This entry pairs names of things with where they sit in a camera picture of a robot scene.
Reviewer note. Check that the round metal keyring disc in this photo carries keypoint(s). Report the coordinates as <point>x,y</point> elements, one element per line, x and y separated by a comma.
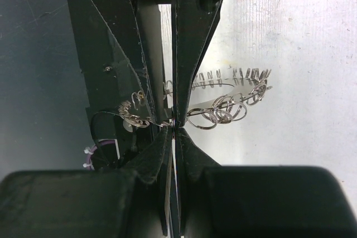
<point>224,109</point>

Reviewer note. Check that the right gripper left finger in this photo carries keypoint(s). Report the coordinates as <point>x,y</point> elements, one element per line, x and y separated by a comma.
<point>149,203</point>

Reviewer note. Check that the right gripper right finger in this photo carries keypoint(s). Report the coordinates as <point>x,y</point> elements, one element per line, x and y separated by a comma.
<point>199,197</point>

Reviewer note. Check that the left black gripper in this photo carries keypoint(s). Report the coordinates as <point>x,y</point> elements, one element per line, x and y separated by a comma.
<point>119,49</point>

